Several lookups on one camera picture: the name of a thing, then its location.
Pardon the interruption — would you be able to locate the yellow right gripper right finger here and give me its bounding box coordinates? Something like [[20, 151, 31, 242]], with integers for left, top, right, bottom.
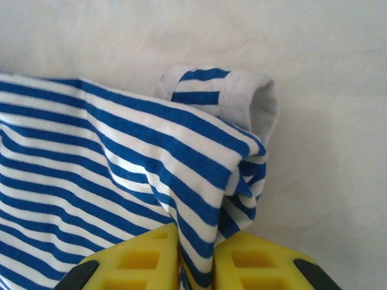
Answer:
[[213, 231, 342, 290]]

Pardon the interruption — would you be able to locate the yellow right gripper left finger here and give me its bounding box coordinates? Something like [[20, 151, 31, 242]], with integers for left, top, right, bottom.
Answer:
[[57, 224, 182, 290]]

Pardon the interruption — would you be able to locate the blue white striped tank top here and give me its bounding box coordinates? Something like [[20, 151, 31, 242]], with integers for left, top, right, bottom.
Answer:
[[0, 65, 281, 290]]

